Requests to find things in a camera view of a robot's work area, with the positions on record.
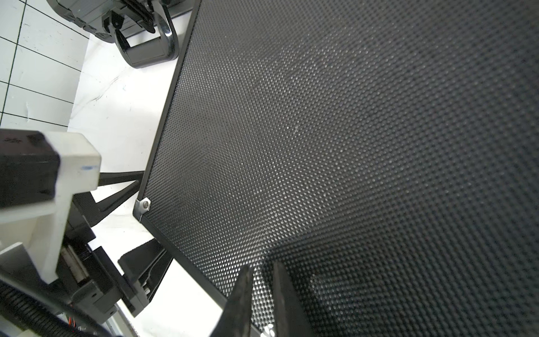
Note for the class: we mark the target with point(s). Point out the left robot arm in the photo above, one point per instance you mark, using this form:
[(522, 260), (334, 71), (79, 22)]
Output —
[(43, 309)]

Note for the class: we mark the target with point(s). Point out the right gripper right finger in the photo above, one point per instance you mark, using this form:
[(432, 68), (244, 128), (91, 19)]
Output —
[(290, 318)]

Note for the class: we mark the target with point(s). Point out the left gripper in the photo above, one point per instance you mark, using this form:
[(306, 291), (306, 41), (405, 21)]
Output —
[(92, 282)]

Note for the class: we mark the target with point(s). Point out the black poker case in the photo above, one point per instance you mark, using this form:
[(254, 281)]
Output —
[(142, 30), (386, 152)]

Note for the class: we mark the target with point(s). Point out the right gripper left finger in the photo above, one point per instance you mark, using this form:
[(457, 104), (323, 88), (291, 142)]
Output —
[(236, 317)]

